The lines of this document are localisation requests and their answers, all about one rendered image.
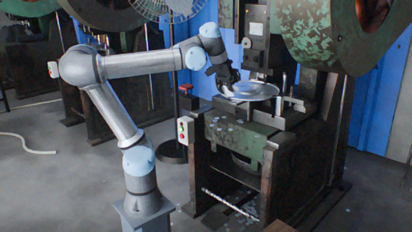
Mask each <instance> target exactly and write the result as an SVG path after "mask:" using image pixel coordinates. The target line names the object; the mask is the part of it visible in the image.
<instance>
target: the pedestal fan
mask: <svg viewBox="0 0 412 232"><path fill-rule="evenodd" d="M128 1H130V0H128ZM143 1H144V0H142V1H141V4H142V2H143ZM153 1H154V0H152V3H153ZM161 1H165V2H166V4H164V3H163V8H162V9H163V10H164V5H167V6H168V11H169V14H168V15H167V17H168V18H169V19H168V20H169V24H167V23H165V22H164V23H161V17H162V16H161V15H163V14H161V10H160V16H159V15H157V14H159V13H156V12H154V11H152V12H154V13H156V16H159V17H160V23H161V24H167V25H169V31H170V46H169V48H172V47H173V46H175V37H174V24H177V23H174V17H176V16H177V17H178V14H174V15H173V11H174V12H178V13H180V15H182V14H183V15H184V16H185V17H186V16H188V15H189V14H191V13H193V11H192V10H191V8H192V7H194V5H195V4H197V2H195V3H194V5H193V6H192V3H193V1H194V0H161ZM197 1H198V0H197ZM135 2H137V1H135ZM135 2H134V3H135ZM154 2H155V3H158V4H161V3H159V1H158V2H156V0H155V1H154ZM198 2H199V1H198ZM206 2H207V0H206ZM206 2H205V3H206ZM134 3H133V4H134ZM137 3H138V2H137ZM155 3H154V4H155ZM130 4H131V3H130ZM141 4H139V3H138V6H140V7H141V9H143V7H142V6H141ZM202 4H203V3H202ZM203 5H205V4H203ZM131 6H132V5H131ZM138 6H137V7H138ZM143 6H144V7H145V5H143ZM196 6H197V5H196ZM132 7H133V6H132ZM198 7H200V6H198ZM133 8H134V7H133ZM194 8H195V7H194ZM134 9H135V8H134ZM146 9H148V8H147V7H146ZM146 9H144V10H145V11H147V10H146ZM201 9H202V8H200V10H201ZM135 10H136V11H138V10H137V9H135ZM140 11H141V10H140ZM149 11H151V10H150V9H149ZM149 11H147V12H148V13H150V12H149ZM138 12H139V11H138ZM139 13H140V12H139ZM154 13H152V15H154ZM143 14H144V13H143ZM195 14H197V13H195ZM195 14H194V15H195ZM141 15H142V14H141ZM194 15H193V16H194ZM143 16H144V15H143ZM189 16H190V15H189ZM193 16H192V17H193ZM144 17H146V16H144ZM147 17H148V15H147ZM147 17H146V18H147ZM163 17H164V18H165V20H166V17H165V15H163ZM190 18H191V17H190ZM148 19H149V18H148ZM188 19H189V18H188ZM150 20H152V19H150ZM156 20H157V19H156ZM186 20H187V19H186ZM186 20H185V21H186ZM152 21H154V20H152ZM154 22H156V21H154ZM182 22H183V20H182ZM182 22H180V23H182ZM157 23H159V22H157ZM178 23H179V22H178ZM171 73H172V92H173V93H174V113H175V133H176V139H171V140H168V141H165V142H163V143H162V144H160V145H159V147H158V148H157V149H156V151H155V157H156V158H157V159H158V160H159V161H161V162H163V163H167V164H186V161H185V158H184V154H183V143H181V142H180V141H179V140H178V118H180V113H181V108H180V98H179V92H178V71H171ZM181 117H182V115H181ZM184 147H185V156H186V160H187V162H188V146H187V145H185V144H184Z"/></svg>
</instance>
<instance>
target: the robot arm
mask: <svg viewBox="0 0 412 232"><path fill-rule="evenodd" d="M206 53H208V57H209V59H210V62H211V64H212V66H210V67H208V68H207V69H206V71H205V72H204V73H205V74H206V75H207V77H208V76H210V75H212V74H214V73H215V85H216V89H217V90H218V91H219V92H220V93H221V94H223V95H224V96H225V97H227V98H229V99H230V98H231V97H232V96H234V94H233V93H232V92H235V91H238V88H237V87H235V86H234V84H235V83H237V82H238V81H239V79H241V75H240V74H239V71H238V69H235V68H232V66H231V64H232V63H233V61H232V59H229V58H228V54H227V50H226V46H225V44H224V41H223V36H222V32H221V30H220V28H219V26H218V24H216V23H206V24H204V25H203V26H201V27H200V34H198V35H196V36H193V37H191V38H189V39H187V40H186V41H183V42H180V43H179V44H177V45H175V46H173V47H172V48H168V49H163V50H152V51H147V52H137V53H126V54H120V55H110V56H101V55H100V54H98V52H97V51H96V50H95V49H93V48H92V47H90V46H88V45H85V44H79V45H75V46H72V47H71V48H70V49H69V50H68V51H67V52H66V54H65V55H63V57H62V58H61V59H60V60H59V63H58V72H59V74H60V75H61V77H62V78H63V79H64V80H65V81H66V82H67V83H69V84H72V85H77V86H78V88H79V89H80V90H85V91H86V92H87V94H88V95H89V97H90V98H91V100H92V101H93V102H94V103H95V105H96V107H97V108H98V110H99V111H100V113H101V114H102V116H103V117H104V119H105V120H106V122H107V123H108V125H109V127H110V129H111V130H112V131H113V132H114V133H115V135H116V137H117V138H118V139H119V141H118V146H119V148H120V150H121V151H122V153H123V154H124V156H123V167H124V176H125V181H126V189H127V192H126V197H125V200H124V210H125V212H126V213H127V214H128V215H129V216H131V217H135V218H145V217H149V216H152V215H154V214H157V213H158V211H160V209H161V208H162V206H163V197H162V194H161V191H160V189H159V187H158V183H157V175H156V157H155V153H154V149H155V148H154V144H153V141H151V139H150V138H149V137H148V136H147V135H146V134H145V133H144V132H143V130H141V129H137V127H136V125H135V123H134V122H133V120H132V119H131V118H130V116H129V115H128V113H127V112H126V110H125V108H124V107H123V105H122V103H121V101H120V100H119V98H118V97H117V95H116V93H115V92H114V90H113V88H111V86H110V84H109V83H108V81H107V79H115V78H120V77H129V76H135V75H144V74H154V73H159V72H168V71H177V70H182V69H192V70H193V71H199V70H201V69H203V68H204V67H205V66H206V64H207V60H208V58H207V54H206ZM237 72H238V75H239V76H238V75H237Z"/></svg>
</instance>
